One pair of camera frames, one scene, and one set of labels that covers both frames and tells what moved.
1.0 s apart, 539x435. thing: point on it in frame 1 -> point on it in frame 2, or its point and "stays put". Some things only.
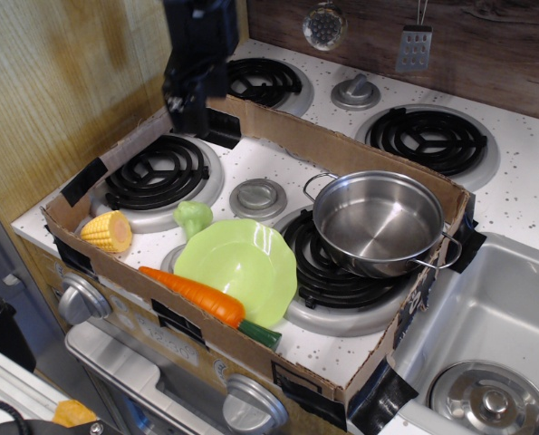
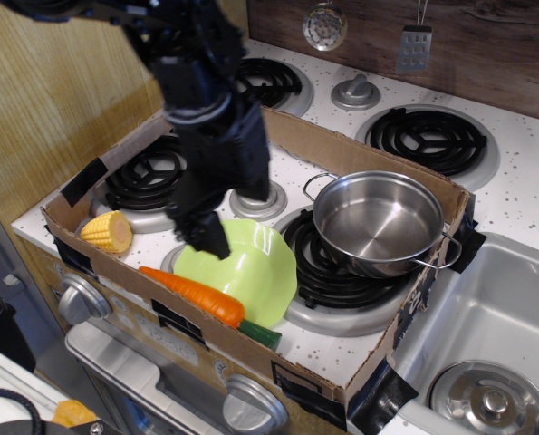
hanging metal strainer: [324, 26] stays put
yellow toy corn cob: [110, 232] stays put
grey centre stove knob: [258, 199] stays put
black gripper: [204, 35] -> [224, 149]
